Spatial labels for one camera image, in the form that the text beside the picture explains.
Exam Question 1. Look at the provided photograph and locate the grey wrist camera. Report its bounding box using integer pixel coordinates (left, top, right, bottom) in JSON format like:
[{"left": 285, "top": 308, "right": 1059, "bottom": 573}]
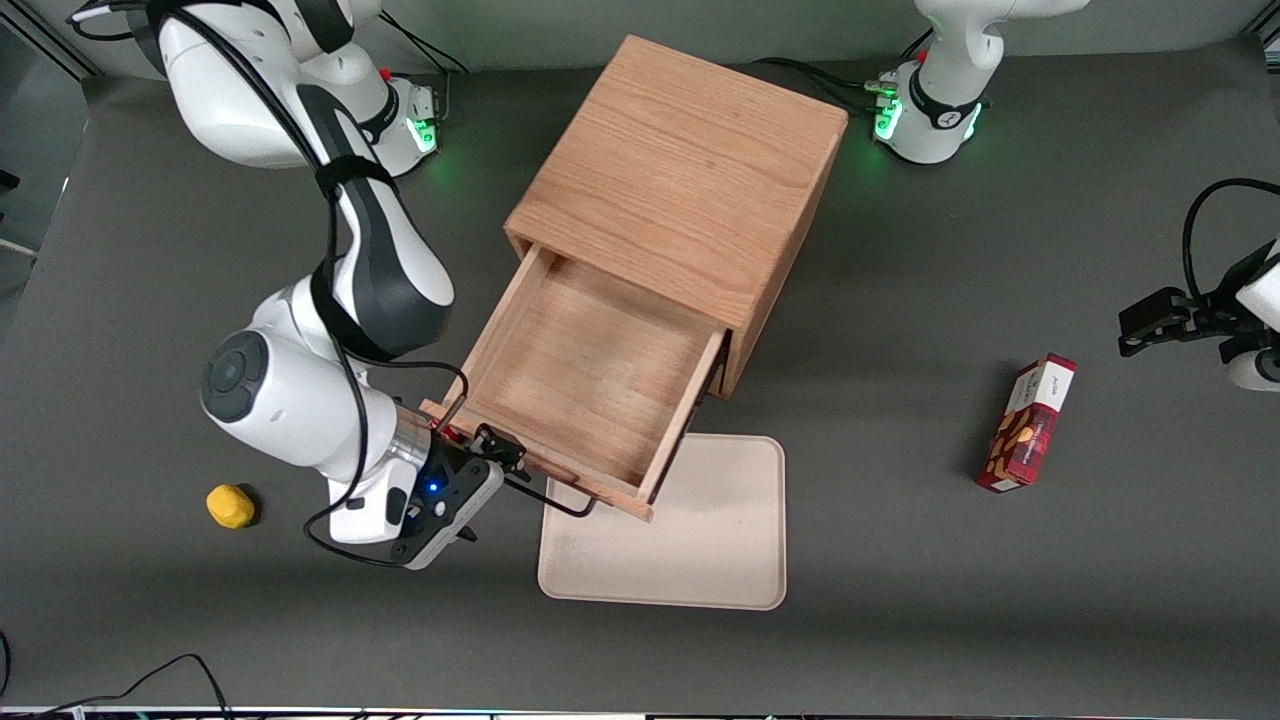
[
  {"left": 1227, "top": 345, "right": 1280, "bottom": 393},
  {"left": 404, "top": 460, "right": 507, "bottom": 572}
]

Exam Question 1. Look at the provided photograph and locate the wooden drawer with black handle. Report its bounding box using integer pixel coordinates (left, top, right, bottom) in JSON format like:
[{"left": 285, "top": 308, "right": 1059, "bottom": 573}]
[{"left": 420, "top": 243, "right": 729, "bottom": 524}]

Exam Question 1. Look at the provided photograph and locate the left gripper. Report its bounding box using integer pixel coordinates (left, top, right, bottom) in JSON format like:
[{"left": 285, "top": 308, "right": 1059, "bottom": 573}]
[{"left": 1117, "top": 238, "right": 1280, "bottom": 362}]

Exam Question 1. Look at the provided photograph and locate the red cookie box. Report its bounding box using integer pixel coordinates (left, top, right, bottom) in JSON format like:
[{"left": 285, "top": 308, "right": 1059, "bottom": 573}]
[{"left": 976, "top": 353, "right": 1079, "bottom": 494}]

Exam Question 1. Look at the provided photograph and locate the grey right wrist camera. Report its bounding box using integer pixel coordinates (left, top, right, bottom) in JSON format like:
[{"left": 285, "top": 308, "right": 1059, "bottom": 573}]
[{"left": 404, "top": 460, "right": 507, "bottom": 572}]

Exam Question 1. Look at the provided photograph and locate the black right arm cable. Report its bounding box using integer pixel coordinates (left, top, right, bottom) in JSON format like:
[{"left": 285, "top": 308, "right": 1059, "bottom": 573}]
[{"left": 66, "top": 0, "right": 471, "bottom": 569}]

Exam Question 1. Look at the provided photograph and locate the black left base cable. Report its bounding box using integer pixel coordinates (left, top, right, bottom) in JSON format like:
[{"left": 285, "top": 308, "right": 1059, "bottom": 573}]
[{"left": 750, "top": 28, "right": 936, "bottom": 113}]

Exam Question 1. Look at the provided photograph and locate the black right base cable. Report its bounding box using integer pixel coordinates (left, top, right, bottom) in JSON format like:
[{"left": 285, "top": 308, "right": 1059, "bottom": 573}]
[{"left": 380, "top": 10, "right": 471, "bottom": 126}]

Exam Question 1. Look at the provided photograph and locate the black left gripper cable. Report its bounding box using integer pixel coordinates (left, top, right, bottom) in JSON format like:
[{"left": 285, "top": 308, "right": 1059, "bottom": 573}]
[{"left": 1182, "top": 177, "right": 1280, "bottom": 301}]

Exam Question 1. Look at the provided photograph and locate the yellow lemon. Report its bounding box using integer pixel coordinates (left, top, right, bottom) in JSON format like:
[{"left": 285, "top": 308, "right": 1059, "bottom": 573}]
[{"left": 206, "top": 484, "right": 257, "bottom": 530}]

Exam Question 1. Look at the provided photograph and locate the black base cable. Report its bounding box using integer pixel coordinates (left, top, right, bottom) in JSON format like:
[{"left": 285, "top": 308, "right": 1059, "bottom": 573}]
[
  {"left": 380, "top": 10, "right": 471, "bottom": 126},
  {"left": 750, "top": 28, "right": 936, "bottom": 113}
]

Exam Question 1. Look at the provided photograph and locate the beige plastic tray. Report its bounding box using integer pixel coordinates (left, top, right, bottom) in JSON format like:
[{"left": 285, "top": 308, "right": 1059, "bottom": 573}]
[{"left": 537, "top": 433, "right": 788, "bottom": 612}]

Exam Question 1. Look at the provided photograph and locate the wooden drawer cabinet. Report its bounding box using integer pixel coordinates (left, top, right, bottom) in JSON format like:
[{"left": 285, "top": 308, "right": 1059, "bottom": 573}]
[{"left": 503, "top": 35, "right": 850, "bottom": 400}]

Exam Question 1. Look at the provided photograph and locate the black cable at table edge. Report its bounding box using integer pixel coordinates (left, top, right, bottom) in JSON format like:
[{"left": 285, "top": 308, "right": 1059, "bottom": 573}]
[{"left": 0, "top": 630, "right": 236, "bottom": 720}]

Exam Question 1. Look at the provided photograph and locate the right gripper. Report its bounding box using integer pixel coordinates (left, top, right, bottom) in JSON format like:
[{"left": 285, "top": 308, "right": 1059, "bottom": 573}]
[{"left": 328, "top": 423, "right": 532, "bottom": 567}]

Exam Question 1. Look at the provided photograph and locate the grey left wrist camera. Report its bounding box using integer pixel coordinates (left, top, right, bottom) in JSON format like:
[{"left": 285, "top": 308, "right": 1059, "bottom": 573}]
[{"left": 1227, "top": 345, "right": 1280, "bottom": 393}]

